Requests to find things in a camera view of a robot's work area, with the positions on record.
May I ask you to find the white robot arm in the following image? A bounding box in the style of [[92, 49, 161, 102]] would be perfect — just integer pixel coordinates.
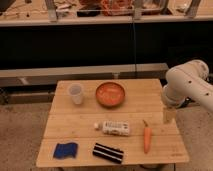
[[161, 60, 213, 124]]

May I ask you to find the orange ceramic bowl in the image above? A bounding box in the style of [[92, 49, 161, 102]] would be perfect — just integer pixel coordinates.
[[95, 82, 125, 107]]

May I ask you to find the orange carrot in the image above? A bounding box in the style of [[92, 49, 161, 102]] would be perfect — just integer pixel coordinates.
[[143, 120, 152, 154]]

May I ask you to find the white plastic bottle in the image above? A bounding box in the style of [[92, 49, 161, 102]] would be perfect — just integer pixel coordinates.
[[94, 121, 130, 136]]

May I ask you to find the black white striped cloth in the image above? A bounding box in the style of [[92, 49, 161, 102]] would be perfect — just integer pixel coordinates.
[[92, 143, 124, 164]]

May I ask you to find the wooden folding table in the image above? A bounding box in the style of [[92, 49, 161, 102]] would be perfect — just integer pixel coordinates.
[[36, 79, 189, 168]]

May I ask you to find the clear plastic cup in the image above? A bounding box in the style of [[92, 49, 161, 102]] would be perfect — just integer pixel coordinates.
[[68, 83, 83, 105]]

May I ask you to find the blue cloth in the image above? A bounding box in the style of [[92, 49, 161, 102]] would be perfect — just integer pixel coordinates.
[[53, 142, 78, 159]]

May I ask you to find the background workbench shelf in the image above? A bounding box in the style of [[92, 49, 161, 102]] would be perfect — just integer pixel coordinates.
[[0, 0, 213, 27]]

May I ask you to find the low metal bench rail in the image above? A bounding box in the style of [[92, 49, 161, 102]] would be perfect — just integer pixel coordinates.
[[0, 63, 169, 87]]

